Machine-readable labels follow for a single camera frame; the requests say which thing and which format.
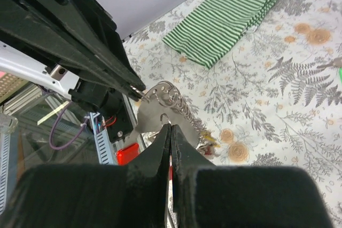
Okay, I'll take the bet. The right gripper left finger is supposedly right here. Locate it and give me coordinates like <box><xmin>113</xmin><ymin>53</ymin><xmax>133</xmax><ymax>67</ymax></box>
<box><xmin>1</xmin><ymin>124</ymin><xmax>171</xmax><ymax>227</ymax></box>

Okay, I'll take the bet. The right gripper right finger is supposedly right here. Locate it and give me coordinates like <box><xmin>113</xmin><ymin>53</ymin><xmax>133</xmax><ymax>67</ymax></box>
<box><xmin>170</xmin><ymin>125</ymin><xmax>332</xmax><ymax>227</ymax></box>

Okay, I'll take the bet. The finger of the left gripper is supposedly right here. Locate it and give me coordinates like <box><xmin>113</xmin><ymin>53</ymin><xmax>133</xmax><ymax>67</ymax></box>
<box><xmin>0</xmin><ymin>0</ymin><xmax>146</xmax><ymax>98</ymax></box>
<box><xmin>1</xmin><ymin>0</ymin><xmax>142</xmax><ymax>100</ymax></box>

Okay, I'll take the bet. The grey red key ring holder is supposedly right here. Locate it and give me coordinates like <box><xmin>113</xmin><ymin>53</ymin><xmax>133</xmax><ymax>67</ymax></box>
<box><xmin>116</xmin><ymin>81</ymin><xmax>217</xmax><ymax>166</ymax></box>

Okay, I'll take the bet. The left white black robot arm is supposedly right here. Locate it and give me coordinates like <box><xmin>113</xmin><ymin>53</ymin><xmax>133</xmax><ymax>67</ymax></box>
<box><xmin>1</xmin><ymin>0</ymin><xmax>146</xmax><ymax>117</ymax></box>

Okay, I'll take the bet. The green striped cloth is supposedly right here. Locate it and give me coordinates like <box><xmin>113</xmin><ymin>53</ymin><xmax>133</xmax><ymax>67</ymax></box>
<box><xmin>163</xmin><ymin>0</ymin><xmax>278</xmax><ymax>69</ymax></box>

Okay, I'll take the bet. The green key tag centre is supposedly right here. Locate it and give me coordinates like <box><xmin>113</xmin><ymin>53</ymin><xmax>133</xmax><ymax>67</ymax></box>
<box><xmin>316</xmin><ymin>57</ymin><xmax>342</xmax><ymax>84</ymax></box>

